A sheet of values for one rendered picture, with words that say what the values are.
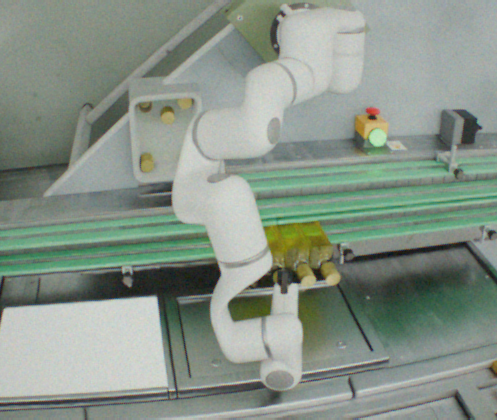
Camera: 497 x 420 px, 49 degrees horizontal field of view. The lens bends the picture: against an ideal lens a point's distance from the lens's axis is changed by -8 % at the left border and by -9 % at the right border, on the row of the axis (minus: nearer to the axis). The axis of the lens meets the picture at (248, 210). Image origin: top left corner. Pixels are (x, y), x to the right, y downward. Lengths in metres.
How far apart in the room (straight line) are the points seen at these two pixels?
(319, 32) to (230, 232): 0.37
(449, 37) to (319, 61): 0.72
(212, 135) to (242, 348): 0.36
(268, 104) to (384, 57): 0.75
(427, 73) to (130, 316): 1.02
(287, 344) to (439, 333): 0.57
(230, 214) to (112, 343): 0.57
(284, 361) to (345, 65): 0.55
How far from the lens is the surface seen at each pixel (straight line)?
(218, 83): 1.48
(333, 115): 1.59
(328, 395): 1.22
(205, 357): 1.29
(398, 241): 1.69
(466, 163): 1.63
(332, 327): 1.37
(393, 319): 1.47
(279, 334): 0.98
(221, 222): 0.88
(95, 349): 1.33
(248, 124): 0.87
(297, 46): 1.00
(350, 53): 1.10
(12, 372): 1.33
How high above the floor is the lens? 2.15
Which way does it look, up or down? 59 degrees down
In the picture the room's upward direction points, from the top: 158 degrees clockwise
